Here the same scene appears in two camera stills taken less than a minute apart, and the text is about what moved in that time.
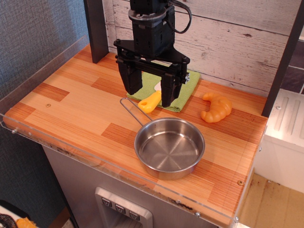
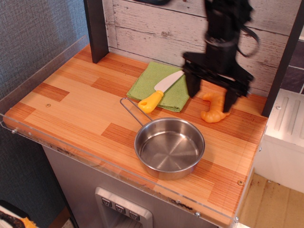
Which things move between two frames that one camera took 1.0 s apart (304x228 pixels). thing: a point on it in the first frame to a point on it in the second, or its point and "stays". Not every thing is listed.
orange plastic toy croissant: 220,108 stays
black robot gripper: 153,47 to 219,65
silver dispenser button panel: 117,212 stays
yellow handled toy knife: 147,105 stays
